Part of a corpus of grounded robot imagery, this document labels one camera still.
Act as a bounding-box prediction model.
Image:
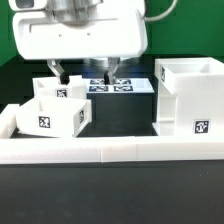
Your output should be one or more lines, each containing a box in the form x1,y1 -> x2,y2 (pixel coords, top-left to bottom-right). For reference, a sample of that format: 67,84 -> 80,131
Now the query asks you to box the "white front drawer tray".
16,96 -> 92,137

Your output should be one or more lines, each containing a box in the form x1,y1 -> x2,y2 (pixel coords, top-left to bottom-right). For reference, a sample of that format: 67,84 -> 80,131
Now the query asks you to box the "paper sheet with markers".
84,78 -> 154,94

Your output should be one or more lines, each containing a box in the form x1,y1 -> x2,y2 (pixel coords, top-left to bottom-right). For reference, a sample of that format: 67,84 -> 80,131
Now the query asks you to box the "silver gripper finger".
47,59 -> 70,84
104,58 -> 120,84

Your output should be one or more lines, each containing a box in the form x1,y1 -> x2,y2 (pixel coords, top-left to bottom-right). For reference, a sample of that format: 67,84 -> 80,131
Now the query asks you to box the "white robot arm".
8,0 -> 148,84

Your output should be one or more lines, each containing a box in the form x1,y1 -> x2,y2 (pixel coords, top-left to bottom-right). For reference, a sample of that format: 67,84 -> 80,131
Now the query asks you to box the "white drawer tray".
16,96 -> 92,137
32,75 -> 86,99

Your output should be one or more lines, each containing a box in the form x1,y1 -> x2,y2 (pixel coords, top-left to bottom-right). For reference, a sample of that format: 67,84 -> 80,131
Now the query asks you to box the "white drawer cabinet box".
153,57 -> 224,136

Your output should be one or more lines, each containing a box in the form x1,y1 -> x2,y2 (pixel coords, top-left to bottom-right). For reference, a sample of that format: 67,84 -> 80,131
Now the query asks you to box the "white rear drawer tray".
32,75 -> 86,99

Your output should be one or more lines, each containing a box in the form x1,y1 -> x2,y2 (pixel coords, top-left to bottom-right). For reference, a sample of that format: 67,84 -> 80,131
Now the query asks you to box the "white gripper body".
13,6 -> 148,60

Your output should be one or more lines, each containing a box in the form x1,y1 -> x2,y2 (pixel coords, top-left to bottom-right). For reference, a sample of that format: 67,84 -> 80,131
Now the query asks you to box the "white U-shaped boundary frame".
0,104 -> 224,164

